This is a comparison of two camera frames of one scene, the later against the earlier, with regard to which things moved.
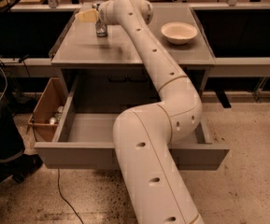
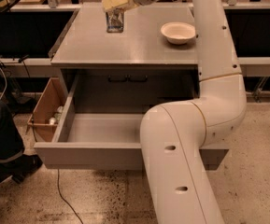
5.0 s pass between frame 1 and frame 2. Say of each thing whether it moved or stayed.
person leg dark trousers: stayed
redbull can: moved
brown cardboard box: stayed
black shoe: stayed
